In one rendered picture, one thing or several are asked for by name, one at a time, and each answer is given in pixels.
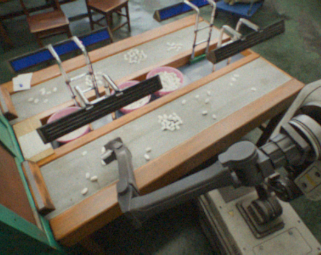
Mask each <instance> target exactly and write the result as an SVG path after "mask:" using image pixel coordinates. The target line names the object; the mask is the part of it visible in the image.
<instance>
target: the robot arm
mask: <svg viewBox="0 0 321 255"><path fill-rule="evenodd" d="M103 146H104V148H105V149H106V152H105V153H104V154H102V155H100V158H101V159H102V160H103V161H104V163H105V164H107V165H108V164H110V163H111V162H113V161H114V160H117V166H118V173H119V181H118V182H117V183H116V188H117V193H118V194H117V197H118V198H117V199H118V201H119V204H120V208H121V210H122V213H123V214H124V215H126V217H127V218H128V219H129V220H130V221H131V223H132V224H133V225H134V227H135V229H138V228H140V227H141V226H142V222H144V221H146V220H147V219H149V218H150V217H151V216H153V215H156V214H159V213H161V212H162V211H165V210H167V209H170V208H172V207H174V206H178V205H180V204H182V203H184V202H187V201H189V200H191V199H194V198H195V197H198V196H202V195H204V194H206V193H208V192H210V191H213V190H216V189H218V188H222V187H225V186H231V185H232V186H233V187H234V188H235V189H238V188H240V187H242V186H245V187H254V186H257V185H259V184H261V183H262V182H263V181H264V180H265V178H267V177H269V176H271V175H272V174H274V173H275V171H276V170H278V169H280V168H281V167H283V166H285V167H287V168H288V167H290V166H292V165H294V166H296V167H298V166H299V165H301V164H302V163H303V161H304V160H305V158H306V157H307V155H308V152H309V151H310V150H311V148H310V147H309V145H308V144H307V142H306V141H304V139H303V138H302V137H301V136H299V134H298V133H297V132H296V131H295V130H294V129H293V128H292V127H291V126H290V124H289V123H284V124H283V125H281V126H280V130H279V133H278V134H276V135H274V136H273V137H271V138H269V140H268V143H267V144H265V145H264V146H262V147H260V148H258V149H259V150H257V149H256V147H255V145H254V144H253V143H252V142H248V141H243V142H239V143H235V144H233V145H232V146H231V147H230V148H229V149H228V150H227V152H225V153H223V154H220V155H219V156H218V159H219V160H218V161H217V162H216V163H215V164H214V165H211V166H209V167H208V168H206V169H205V170H202V171H200V172H197V173H196V174H194V175H191V176H188V177H186V178H184V179H182V180H180V181H178V182H175V183H173V184H171V185H169V186H165V187H163V188H161V189H159V190H157V191H155V192H152V193H151V194H148V195H145V196H140V191H139V189H138V187H137V183H136V178H135V175H134V170H133V165H132V161H131V160H132V157H133V156H132V154H131V153H130V151H129V149H128V148H127V146H126V144H125V143H123V141H122V139H121V138H120V137H116V138H113V139H112V140H111V141H108V142H107V144H104V145H103ZM232 168H233V170H234V172H235V174H234V175H232V174H231V173H230V171H229V169H232ZM274 170H275V171H274Z"/></svg>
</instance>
